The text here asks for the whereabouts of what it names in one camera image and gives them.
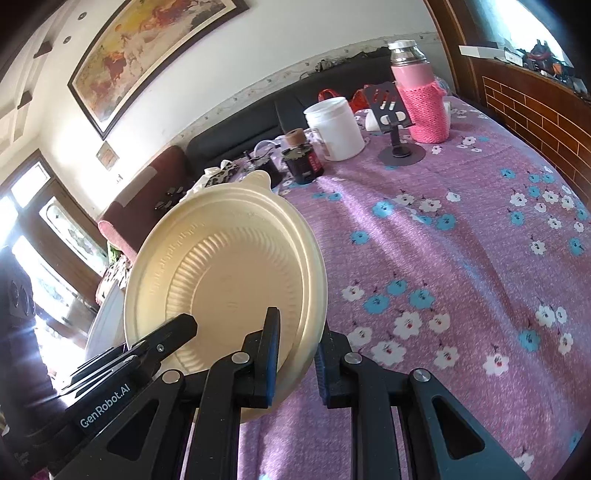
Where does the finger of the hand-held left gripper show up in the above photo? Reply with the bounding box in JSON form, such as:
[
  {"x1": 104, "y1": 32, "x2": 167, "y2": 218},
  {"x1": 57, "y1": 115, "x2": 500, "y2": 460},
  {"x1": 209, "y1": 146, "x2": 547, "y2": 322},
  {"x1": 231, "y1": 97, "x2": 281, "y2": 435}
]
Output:
[{"x1": 69, "y1": 314, "x2": 198, "y2": 393}]

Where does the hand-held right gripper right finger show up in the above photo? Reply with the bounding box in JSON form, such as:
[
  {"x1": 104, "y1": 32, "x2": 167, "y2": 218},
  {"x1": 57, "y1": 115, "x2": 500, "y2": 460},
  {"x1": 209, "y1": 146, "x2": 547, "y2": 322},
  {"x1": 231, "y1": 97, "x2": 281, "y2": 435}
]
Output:
[{"x1": 315, "y1": 323, "x2": 529, "y2": 480}]

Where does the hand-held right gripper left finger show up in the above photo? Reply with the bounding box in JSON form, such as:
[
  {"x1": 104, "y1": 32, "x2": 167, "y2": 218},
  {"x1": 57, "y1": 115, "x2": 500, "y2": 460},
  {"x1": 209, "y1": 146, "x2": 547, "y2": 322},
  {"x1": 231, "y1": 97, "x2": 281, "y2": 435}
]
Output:
[{"x1": 48, "y1": 307, "x2": 281, "y2": 480}]

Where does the white disposable plate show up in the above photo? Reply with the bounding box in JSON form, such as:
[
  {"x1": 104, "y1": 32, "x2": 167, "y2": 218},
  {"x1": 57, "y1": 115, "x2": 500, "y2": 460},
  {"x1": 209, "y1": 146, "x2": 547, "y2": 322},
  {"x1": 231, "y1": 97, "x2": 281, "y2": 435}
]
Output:
[{"x1": 84, "y1": 277, "x2": 127, "y2": 365}]

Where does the beige disposable plate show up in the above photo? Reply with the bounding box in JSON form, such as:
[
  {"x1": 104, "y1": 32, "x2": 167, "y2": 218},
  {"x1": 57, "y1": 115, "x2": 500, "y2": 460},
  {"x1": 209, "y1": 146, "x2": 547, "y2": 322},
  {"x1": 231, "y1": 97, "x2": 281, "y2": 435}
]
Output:
[{"x1": 124, "y1": 170, "x2": 329, "y2": 423}]

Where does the purple floral tablecloth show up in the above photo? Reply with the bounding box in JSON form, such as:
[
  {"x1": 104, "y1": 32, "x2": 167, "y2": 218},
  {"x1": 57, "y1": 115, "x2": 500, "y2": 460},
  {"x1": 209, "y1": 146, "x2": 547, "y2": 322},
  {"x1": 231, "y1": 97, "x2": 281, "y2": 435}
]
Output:
[{"x1": 99, "y1": 92, "x2": 591, "y2": 480}]

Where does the maroon cushion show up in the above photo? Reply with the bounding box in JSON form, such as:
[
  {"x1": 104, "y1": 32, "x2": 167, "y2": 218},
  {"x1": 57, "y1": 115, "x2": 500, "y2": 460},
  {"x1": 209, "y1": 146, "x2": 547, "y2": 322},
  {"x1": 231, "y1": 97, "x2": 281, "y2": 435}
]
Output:
[{"x1": 97, "y1": 145, "x2": 195, "y2": 259}]

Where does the spotted cloth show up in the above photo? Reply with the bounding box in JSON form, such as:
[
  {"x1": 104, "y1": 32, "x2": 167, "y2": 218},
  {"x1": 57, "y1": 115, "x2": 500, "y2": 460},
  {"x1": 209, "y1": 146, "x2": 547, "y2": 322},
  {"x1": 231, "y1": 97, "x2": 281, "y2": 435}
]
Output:
[{"x1": 203, "y1": 161, "x2": 242, "y2": 190}]

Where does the wooden door with glass panes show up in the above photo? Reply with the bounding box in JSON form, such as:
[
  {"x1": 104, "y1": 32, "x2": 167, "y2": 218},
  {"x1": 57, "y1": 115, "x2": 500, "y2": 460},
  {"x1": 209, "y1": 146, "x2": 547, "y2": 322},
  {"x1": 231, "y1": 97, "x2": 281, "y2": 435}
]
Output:
[{"x1": 0, "y1": 152, "x2": 112, "y2": 342}]

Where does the dark jar with red label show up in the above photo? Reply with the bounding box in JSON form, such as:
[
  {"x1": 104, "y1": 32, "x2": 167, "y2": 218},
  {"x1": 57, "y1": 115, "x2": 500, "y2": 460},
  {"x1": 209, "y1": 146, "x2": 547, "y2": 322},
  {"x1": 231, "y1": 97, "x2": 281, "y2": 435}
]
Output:
[{"x1": 281, "y1": 145, "x2": 324, "y2": 185}]

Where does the black sofa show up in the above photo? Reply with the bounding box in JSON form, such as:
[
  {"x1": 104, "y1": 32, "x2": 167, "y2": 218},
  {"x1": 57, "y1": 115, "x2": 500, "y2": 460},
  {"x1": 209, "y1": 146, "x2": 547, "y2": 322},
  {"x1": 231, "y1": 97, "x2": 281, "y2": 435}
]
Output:
[{"x1": 186, "y1": 56, "x2": 398, "y2": 178}]

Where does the cork lidded jar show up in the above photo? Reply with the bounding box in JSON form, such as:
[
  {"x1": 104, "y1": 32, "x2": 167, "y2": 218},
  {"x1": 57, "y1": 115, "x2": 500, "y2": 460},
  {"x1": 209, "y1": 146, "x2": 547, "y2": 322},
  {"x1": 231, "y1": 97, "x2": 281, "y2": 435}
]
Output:
[{"x1": 283, "y1": 129, "x2": 309, "y2": 151}]

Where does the white plastic jar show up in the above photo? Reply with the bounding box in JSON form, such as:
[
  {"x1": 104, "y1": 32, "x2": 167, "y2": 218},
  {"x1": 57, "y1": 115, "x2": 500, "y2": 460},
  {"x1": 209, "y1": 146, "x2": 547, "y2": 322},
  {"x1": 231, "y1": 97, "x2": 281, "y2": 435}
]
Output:
[{"x1": 303, "y1": 97, "x2": 367, "y2": 162}]

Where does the black phone stand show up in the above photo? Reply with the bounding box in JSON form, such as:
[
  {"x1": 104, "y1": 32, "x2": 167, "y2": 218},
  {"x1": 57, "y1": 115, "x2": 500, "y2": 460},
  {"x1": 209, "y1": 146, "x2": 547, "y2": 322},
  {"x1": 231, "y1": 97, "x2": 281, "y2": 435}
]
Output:
[{"x1": 363, "y1": 80, "x2": 426, "y2": 164}]

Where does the red bag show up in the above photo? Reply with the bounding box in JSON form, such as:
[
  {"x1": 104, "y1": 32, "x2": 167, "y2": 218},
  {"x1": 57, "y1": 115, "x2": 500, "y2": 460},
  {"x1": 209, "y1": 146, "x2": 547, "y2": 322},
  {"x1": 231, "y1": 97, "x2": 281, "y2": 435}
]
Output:
[{"x1": 318, "y1": 88, "x2": 370, "y2": 114}]

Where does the pink flask with knitted sleeve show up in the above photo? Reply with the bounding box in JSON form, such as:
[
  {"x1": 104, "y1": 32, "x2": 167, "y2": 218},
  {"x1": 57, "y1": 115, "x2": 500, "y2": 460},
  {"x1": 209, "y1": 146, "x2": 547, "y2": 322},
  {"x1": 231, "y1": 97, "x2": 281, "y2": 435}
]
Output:
[{"x1": 387, "y1": 40, "x2": 451, "y2": 144}]

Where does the wooden cabinet with brick pattern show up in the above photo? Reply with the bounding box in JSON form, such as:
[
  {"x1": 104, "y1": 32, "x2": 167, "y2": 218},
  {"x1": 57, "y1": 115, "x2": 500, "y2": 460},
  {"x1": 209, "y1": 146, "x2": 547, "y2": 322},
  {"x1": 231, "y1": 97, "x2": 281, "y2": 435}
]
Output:
[{"x1": 425, "y1": 0, "x2": 591, "y2": 185}]

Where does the white flat box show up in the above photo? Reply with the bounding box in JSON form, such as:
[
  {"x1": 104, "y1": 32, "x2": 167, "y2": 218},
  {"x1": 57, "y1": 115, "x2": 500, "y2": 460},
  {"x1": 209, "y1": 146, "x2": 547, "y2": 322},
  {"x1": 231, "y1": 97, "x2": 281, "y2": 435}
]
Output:
[{"x1": 459, "y1": 44, "x2": 522, "y2": 64}]

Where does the dark toy figure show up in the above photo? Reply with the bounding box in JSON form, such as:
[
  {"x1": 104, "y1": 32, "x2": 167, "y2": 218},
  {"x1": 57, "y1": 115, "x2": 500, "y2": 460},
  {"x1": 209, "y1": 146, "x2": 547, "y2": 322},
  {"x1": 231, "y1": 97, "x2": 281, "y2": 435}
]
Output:
[{"x1": 522, "y1": 39, "x2": 583, "y2": 86}]

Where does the wall switch plate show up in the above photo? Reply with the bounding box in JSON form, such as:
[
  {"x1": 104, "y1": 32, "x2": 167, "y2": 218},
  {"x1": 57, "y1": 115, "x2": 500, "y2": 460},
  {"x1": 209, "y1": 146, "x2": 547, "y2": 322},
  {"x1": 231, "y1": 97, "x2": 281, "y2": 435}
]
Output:
[{"x1": 96, "y1": 142, "x2": 120, "y2": 171}]

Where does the framed wall painting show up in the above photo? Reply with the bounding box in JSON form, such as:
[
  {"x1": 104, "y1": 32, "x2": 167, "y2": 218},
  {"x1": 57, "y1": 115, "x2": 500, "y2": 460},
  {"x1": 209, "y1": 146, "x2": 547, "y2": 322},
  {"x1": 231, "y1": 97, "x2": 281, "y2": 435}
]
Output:
[{"x1": 67, "y1": 0, "x2": 250, "y2": 141}]

